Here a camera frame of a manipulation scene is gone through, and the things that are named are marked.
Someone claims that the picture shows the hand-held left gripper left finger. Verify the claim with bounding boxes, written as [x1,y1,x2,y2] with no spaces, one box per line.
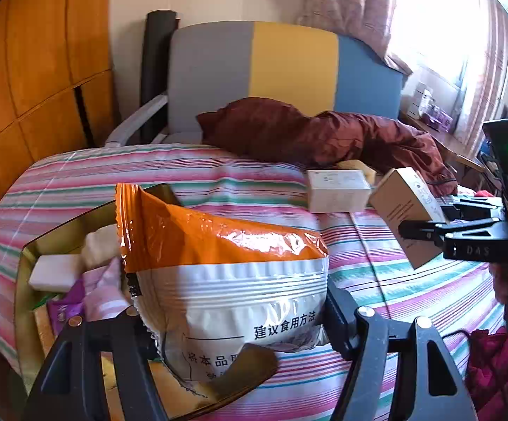
[23,313,169,421]

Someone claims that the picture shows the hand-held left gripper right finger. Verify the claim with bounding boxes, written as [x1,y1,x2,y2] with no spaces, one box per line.
[324,278,478,421]

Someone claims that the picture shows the pink cloth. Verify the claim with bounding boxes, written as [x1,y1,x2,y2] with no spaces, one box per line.
[80,256,134,323]

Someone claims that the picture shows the grey tube rail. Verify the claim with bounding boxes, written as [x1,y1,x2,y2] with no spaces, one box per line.
[104,93,169,147]

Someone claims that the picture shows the black rolled mat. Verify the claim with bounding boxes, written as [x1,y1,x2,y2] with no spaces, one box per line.
[140,10,180,143]

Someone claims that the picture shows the purple packet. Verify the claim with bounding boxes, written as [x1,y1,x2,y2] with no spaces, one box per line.
[47,281,88,329]

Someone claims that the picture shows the pink patterned curtain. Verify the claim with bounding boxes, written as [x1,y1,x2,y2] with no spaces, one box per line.
[297,0,415,75]
[456,0,508,154]

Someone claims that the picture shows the small white boxes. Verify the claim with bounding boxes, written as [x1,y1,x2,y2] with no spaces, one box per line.
[405,83,434,117]

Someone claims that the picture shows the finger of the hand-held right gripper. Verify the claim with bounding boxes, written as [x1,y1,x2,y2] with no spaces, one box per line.
[398,217,504,243]
[440,196,504,223]

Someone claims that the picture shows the orange and white snack packet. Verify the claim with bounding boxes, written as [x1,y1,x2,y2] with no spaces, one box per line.
[114,183,330,397]

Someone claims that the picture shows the gold tin tray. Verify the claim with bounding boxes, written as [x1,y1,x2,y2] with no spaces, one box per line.
[14,183,279,421]

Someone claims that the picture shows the tan cardboard box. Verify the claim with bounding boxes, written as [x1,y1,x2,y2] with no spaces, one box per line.
[368,167,450,270]

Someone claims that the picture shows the wooden nightstand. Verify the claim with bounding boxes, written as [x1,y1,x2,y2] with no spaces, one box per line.
[401,112,487,172]

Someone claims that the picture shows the white foam block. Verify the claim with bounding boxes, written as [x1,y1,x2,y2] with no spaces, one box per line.
[28,254,85,292]

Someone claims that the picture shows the grey yellow blue headboard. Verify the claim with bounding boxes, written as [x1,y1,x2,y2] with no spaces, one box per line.
[166,21,406,134]

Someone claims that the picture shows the maroon jacket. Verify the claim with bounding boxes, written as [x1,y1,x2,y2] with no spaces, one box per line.
[196,96,458,196]

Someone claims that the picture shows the purple packets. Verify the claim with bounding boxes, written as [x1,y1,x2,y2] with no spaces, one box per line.
[421,96,454,130]

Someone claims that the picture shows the magenta garment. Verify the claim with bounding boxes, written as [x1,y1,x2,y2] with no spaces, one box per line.
[467,327,508,410]

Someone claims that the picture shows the striped bedsheet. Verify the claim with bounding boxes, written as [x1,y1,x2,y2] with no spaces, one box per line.
[0,142,507,421]

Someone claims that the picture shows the cream carton box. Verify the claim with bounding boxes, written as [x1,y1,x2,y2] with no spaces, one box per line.
[306,169,372,213]

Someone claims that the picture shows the black cable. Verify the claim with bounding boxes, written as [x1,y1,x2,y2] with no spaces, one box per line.
[440,328,507,347]

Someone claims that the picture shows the wooden wardrobe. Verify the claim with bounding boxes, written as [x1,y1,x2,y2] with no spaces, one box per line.
[0,0,116,238]

